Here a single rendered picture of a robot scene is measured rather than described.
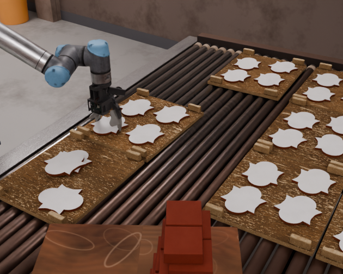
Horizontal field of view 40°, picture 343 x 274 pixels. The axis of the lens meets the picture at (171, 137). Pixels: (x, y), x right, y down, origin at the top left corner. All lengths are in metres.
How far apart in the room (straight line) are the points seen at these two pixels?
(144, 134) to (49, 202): 0.48
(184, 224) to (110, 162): 0.86
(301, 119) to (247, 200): 0.58
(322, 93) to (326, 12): 1.99
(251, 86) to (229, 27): 2.40
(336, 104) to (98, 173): 1.07
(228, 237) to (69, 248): 0.40
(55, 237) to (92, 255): 0.12
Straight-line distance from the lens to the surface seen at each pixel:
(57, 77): 1.63
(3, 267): 1.43
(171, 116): 1.94
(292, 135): 1.86
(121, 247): 1.23
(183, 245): 0.84
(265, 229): 1.44
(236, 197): 1.53
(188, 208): 0.91
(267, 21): 4.38
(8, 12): 6.14
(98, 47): 1.71
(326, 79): 2.35
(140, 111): 1.98
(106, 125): 1.90
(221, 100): 2.13
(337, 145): 1.85
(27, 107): 4.17
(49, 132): 1.96
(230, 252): 1.22
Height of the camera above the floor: 1.91
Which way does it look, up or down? 32 degrees down
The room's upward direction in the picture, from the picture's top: 1 degrees counter-clockwise
